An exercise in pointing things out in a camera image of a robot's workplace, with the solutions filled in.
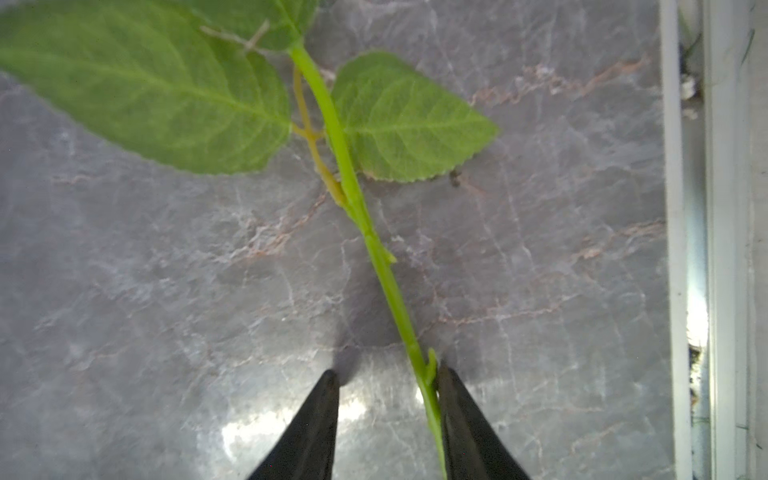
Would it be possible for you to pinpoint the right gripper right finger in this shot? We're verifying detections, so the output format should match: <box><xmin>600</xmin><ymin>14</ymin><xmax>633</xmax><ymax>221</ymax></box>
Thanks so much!
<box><xmin>437</xmin><ymin>365</ymin><xmax>531</xmax><ymax>480</ymax></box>

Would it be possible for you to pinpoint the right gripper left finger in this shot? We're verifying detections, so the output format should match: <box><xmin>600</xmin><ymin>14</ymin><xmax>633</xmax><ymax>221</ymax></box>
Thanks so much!
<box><xmin>248</xmin><ymin>370</ymin><xmax>340</xmax><ymax>480</ymax></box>

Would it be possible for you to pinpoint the single pink fake rose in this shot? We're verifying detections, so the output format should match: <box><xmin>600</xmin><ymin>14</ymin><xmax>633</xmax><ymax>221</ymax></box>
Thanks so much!
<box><xmin>1</xmin><ymin>1</ymin><xmax>499</xmax><ymax>462</ymax></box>

